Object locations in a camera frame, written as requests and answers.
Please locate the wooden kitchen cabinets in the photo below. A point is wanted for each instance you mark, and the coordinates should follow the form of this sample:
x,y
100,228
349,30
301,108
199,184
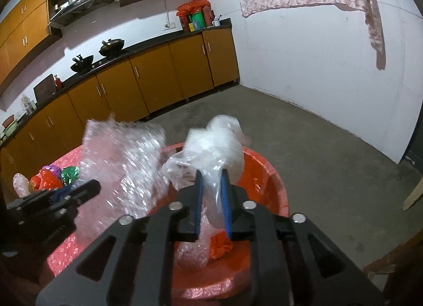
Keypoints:
x,y
155,78
29,18

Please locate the clear plastic bag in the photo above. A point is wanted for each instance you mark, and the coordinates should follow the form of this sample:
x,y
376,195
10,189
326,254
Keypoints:
x,y
211,147

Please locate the wooden lower kitchen cabinets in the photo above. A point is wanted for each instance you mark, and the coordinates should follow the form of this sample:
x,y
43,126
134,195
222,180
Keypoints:
x,y
155,78

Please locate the red bottle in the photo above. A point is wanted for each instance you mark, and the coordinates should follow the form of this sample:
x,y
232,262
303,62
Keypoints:
x,y
58,84

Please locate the large clear bubble wrap sheet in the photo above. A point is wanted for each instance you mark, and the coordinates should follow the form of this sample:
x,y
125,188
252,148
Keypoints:
x,y
125,167

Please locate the glass jar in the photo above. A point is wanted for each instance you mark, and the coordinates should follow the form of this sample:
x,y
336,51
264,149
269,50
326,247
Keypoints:
x,y
27,104

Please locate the red bowl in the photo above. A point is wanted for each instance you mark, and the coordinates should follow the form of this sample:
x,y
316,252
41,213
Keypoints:
x,y
8,120

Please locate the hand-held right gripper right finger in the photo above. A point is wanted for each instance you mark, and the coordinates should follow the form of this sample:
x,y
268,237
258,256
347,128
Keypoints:
x,y
226,203

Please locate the red plastic basin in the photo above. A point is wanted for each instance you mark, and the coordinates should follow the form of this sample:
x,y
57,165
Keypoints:
x,y
264,174

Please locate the wooden upper kitchen cabinets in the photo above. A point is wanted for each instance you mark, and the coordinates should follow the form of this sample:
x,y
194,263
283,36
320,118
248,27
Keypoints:
x,y
29,18

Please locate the small pink plastic wrap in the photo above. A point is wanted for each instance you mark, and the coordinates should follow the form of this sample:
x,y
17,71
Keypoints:
x,y
20,185

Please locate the black pot with lid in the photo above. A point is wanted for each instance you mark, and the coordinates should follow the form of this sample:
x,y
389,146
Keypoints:
x,y
112,49

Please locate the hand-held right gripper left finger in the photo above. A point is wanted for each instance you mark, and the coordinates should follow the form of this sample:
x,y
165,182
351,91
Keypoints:
x,y
197,200

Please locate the black wok with lid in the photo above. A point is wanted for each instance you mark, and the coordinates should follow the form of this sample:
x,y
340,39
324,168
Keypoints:
x,y
82,65

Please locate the brown cutting board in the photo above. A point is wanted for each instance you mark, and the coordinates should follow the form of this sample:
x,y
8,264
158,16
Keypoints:
x,y
44,89

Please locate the black kitchen countertop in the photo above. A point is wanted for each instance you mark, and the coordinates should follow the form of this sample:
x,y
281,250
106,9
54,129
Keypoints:
x,y
148,45

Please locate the green foil wrapper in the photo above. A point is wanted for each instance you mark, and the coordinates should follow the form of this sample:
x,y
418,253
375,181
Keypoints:
x,y
70,175

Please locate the green box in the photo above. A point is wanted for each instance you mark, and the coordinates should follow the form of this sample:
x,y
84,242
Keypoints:
x,y
197,18

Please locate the pink bubble wrap piece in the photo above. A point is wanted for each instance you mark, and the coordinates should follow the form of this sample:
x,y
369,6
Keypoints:
x,y
195,253

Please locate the light wooden plank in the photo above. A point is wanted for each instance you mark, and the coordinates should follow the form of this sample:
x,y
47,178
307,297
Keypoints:
x,y
414,195

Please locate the white wall socket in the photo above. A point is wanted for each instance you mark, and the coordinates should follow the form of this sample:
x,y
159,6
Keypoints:
x,y
169,26

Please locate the purple foil wrapper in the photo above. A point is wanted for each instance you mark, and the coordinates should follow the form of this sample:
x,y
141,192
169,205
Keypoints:
x,y
53,171

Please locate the red plastic bag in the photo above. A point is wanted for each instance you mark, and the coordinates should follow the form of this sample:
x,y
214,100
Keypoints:
x,y
46,181

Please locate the white mug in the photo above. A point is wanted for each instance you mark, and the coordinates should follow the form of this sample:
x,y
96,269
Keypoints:
x,y
216,23

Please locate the red shopping bag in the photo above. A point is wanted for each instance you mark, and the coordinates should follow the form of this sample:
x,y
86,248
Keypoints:
x,y
191,7

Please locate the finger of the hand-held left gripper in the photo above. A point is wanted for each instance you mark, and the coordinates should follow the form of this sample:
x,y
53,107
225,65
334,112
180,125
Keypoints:
x,y
84,190

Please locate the orange-red crumpled plastic bag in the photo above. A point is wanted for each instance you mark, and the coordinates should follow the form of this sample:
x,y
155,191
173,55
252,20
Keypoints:
x,y
219,246

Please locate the brown wooden chair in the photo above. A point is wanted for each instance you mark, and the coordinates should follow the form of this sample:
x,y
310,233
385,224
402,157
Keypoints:
x,y
396,259

